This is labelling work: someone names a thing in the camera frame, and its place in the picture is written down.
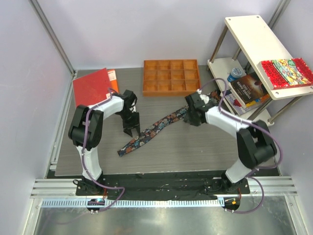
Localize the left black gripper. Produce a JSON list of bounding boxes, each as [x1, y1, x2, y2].
[[118, 110, 140, 137]]

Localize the floral navy necktie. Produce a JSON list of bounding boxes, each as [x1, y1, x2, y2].
[[116, 89, 222, 159]]

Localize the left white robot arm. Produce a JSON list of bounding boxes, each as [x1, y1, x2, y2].
[[68, 90, 140, 195]]

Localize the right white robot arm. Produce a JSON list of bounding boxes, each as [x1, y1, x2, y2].
[[184, 92, 277, 193]]

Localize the bottom stacked books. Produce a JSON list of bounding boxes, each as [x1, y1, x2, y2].
[[225, 89, 270, 115]]

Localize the orange wooden compartment tray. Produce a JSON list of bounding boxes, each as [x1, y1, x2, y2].
[[143, 59, 201, 97]]

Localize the red folder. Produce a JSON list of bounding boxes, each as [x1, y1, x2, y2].
[[73, 68, 112, 107]]

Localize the blue lidded jar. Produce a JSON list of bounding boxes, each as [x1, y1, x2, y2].
[[227, 67, 246, 82]]

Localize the dark brown book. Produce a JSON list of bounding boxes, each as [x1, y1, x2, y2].
[[228, 72, 269, 108]]

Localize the orange notebook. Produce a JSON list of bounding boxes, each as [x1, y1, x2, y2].
[[108, 70, 119, 92]]

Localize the white two-tier shelf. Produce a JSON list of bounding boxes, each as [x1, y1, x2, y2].
[[207, 15, 313, 126]]

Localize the red colourful book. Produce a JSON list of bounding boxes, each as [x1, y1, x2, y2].
[[260, 58, 313, 90]]

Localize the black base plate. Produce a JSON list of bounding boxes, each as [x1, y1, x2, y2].
[[73, 170, 250, 201]]

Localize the slotted white cable duct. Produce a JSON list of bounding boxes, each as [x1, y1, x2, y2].
[[42, 197, 224, 208]]

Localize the aluminium rail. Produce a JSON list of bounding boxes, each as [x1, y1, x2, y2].
[[30, 176, 298, 198]]

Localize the right aluminium frame post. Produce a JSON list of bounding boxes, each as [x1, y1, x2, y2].
[[268, 0, 291, 29]]

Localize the aluminium frame post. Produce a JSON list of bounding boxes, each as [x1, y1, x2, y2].
[[268, 0, 291, 29], [28, 0, 76, 75]]

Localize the left aluminium frame post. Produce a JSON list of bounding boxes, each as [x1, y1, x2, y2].
[[28, 0, 76, 75]]

